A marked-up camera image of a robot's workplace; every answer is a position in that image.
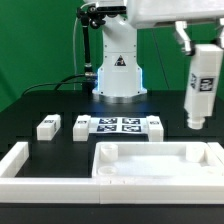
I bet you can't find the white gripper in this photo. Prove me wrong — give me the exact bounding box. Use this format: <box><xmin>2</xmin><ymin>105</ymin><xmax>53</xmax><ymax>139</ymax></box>
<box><xmin>126</xmin><ymin>0</ymin><xmax>224</xmax><ymax>56</ymax></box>

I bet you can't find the white square desk top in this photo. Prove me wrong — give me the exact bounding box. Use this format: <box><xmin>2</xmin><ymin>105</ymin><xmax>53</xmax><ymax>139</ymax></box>
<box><xmin>92</xmin><ymin>142</ymin><xmax>224</xmax><ymax>177</ymax></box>

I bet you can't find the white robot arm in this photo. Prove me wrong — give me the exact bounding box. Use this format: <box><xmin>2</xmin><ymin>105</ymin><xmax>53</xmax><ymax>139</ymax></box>
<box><xmin>84</xmin><ymin>0</ymin><xmax>224</xmax><ymax>102</ymax></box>

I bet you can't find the fiducial marker sheet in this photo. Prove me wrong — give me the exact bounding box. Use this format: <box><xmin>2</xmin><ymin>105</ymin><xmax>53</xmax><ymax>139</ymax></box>
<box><xmin>89</xmin><ymin>117</ymin><xmax>147</xmax><ymax>134</ymax></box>

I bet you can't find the white U-shaped obstacle fence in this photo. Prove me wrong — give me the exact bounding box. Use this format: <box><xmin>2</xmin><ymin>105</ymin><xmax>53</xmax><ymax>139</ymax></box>
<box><xmin>0</xmin><ymin>142</ymin><xmax>224</xmax><ymax>204</ymax></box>

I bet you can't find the black camera stand pole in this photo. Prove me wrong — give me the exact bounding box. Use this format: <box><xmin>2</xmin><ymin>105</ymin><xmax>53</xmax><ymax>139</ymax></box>
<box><xmin>77</xmin><ymin>5</ymin><xmax>105</xmax><ymax>93</ymax></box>

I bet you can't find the black cable on table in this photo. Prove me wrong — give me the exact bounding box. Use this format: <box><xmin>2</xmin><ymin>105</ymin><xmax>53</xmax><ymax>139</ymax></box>
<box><xmin>21</xmin><ymin>73</ymin><xmax>88</xmax><ymax>98</ymax></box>

